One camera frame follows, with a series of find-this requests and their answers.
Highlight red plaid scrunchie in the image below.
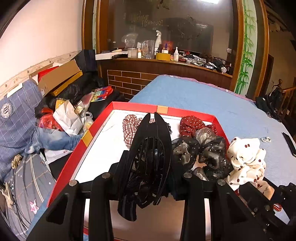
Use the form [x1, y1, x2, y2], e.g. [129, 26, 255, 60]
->
[122, 114, 156, 149]

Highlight blue jeans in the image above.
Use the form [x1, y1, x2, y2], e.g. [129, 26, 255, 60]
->
[29, 126, 83, 154]

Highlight black plastic bag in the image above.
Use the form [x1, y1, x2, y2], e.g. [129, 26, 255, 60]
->
[35, 72, 107, 117]

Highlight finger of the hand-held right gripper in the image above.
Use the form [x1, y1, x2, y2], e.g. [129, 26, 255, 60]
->
[239, 183, 274, 215]

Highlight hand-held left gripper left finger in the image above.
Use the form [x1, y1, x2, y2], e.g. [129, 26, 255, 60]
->
[26, 150, 130, 241]

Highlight black hair claw clip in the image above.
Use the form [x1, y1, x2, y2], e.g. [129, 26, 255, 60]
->
[118, 112, 173, 208]

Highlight blue tablecloth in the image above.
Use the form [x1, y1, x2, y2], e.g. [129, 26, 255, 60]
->
[28, 75, 296, 241]

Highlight grey star print bedding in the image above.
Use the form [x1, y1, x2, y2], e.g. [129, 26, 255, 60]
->
[0, 153, 59, 241]

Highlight black mesh scrunchie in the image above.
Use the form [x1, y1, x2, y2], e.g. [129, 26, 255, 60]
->
[195, 127, 233, 179]
[171, 137, 201, 172]

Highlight black case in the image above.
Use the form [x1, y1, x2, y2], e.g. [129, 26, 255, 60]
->
[76, 49, 98, 73]

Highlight dark glass panel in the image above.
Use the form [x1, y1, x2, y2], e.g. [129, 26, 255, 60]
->
[125, 17, 214, 55]

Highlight wooden counter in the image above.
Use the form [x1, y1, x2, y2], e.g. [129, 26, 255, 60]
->
[96, 52, 233, 102]

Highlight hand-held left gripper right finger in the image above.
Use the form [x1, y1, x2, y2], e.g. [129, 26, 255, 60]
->
[169, 172, 276, 241]

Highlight wooden stair railing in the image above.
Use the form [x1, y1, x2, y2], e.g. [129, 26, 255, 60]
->
[270, 79, 296, 117]

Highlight brown cardboard box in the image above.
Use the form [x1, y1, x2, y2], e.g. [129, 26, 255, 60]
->
[29, 59, 83, 97]

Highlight pile of counter clutter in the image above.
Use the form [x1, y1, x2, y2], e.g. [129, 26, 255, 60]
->
[180, 53, 232, 73]

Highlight black smartphone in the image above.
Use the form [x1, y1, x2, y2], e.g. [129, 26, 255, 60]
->
[282, 132, 296, 158]

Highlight white cherry print scrunchie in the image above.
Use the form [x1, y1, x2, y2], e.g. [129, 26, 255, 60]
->
[225, 137, 275, 200]

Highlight clear plastic bag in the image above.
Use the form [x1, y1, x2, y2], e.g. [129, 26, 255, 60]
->
[121, 32, 139, 49]

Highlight yellow tape roll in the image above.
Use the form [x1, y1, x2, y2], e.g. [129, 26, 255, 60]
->
[156, 52, 172, 62]

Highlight red plastic bag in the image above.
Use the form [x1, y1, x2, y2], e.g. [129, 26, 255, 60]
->
[38, 112, 63, 131]

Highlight white spray bottle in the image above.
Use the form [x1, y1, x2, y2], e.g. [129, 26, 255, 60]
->
[154, 30, 162, 54]

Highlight glass jar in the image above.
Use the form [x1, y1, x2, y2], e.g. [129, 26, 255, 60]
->
[127, 47, 139, 59]

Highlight glass pitcher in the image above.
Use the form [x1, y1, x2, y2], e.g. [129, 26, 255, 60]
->
[141, 40, 155, 59]

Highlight colourful snack packet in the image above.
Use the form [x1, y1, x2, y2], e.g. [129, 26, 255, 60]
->
[91, 86, 113, 103]

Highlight red polka dot scrunchie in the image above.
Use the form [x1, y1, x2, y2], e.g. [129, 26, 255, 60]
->
[179, 115, 218, 139]

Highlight bamboo wall painting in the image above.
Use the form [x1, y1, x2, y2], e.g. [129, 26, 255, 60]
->
[233, 0, 258, 95]

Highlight white paper bag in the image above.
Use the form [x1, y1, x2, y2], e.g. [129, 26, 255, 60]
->
[53, 100, 85, 136]

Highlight red cardboard box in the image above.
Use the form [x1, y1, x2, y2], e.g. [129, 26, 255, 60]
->
[46, 101, 241, 241]

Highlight black striped hair band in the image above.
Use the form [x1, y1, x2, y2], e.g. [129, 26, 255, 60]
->
[117, 195, 139, 222]

